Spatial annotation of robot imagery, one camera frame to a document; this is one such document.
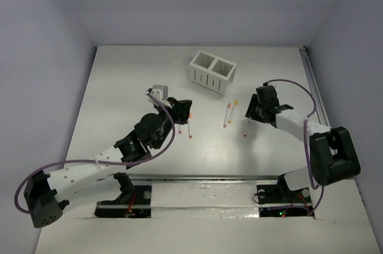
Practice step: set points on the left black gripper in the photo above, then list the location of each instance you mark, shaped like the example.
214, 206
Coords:
182, 110

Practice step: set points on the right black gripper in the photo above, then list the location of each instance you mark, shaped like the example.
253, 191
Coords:
251, 111

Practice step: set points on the pink capped white marker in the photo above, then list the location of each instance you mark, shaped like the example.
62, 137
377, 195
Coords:
245, 132

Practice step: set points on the yellow capped white marker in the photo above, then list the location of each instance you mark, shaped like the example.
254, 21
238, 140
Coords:
232, 111

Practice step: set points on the salmon capped white marker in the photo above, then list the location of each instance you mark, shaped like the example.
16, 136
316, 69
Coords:
226, 118

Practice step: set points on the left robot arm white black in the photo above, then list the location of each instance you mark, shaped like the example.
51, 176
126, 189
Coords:
49, 195

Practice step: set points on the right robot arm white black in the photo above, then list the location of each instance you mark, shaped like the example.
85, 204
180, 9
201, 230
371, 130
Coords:
330, 152

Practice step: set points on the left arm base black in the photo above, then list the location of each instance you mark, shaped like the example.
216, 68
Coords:
134, 202

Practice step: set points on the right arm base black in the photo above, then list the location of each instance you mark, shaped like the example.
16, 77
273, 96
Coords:
278, 200

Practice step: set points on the orange capped white marker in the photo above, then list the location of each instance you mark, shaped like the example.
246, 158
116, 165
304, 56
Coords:
189, 126

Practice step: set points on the white two-compartment pen holder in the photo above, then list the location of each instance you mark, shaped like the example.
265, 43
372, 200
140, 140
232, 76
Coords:
211, 72

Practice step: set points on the white foam block centre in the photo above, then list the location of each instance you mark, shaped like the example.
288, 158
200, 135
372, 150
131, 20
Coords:
189, 200

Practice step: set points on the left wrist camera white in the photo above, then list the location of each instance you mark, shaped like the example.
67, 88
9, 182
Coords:
158, 93

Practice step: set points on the aluminium rail right side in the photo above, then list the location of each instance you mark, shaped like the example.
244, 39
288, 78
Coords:
321, 112

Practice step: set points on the aluminium rail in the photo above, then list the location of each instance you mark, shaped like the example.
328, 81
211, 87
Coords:
321, 112
199, 177

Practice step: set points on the aluminium rail front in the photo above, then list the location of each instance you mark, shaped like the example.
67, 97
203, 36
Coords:
199, 177

